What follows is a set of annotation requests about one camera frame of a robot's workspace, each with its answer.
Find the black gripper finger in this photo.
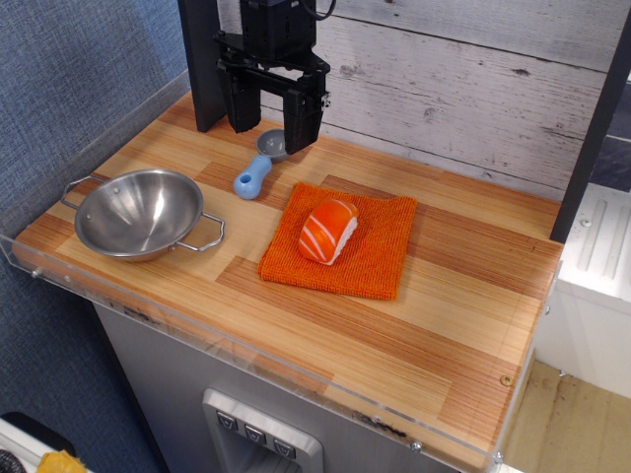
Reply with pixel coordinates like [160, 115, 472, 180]
[217, 68, 261, 133]
[284, 90, 323, 155]

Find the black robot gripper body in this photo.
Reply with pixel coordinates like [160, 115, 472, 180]
[215, 1, 330, 108]

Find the blue grey ice cream scoop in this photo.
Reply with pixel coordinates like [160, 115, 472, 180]
[233, 129, 289, 200]

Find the orange knitted cloth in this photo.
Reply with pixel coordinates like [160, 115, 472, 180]
[257, 182, 417, 301]

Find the salmon nigiri sushi toy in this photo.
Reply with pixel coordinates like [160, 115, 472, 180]
[298, 199, 359, 265]

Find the grey toy fridge cabinet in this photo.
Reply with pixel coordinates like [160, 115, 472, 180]
[96, 304, 453, 472]

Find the silver dispenser button panel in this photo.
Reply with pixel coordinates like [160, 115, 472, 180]
[202, 388, 324, 472]

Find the white toy sink unit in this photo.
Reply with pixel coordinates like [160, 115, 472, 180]
[534, 184, 630, 397]

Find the yellow black object corner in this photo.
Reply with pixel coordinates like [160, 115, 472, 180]
[35, 450, 88, 473]

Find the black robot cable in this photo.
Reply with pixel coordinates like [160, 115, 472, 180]
[301, 0, 337, 22]

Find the black vertical post left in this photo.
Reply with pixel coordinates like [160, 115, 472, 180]
[177, 0, 226, 132]

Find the black vertical post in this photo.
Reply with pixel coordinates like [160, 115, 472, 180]
[549, 12, 630, 243]
[177, 0, 226, 132]

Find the stainless steel bowl with handles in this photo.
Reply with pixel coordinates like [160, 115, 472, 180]
[60, 169, 225, 262]

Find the clear acrylic guard rail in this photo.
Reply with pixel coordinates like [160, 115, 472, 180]
[13, 60, 570, 472]

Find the black vertical post right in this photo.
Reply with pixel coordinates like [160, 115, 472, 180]
[549, 12, 630, 243]

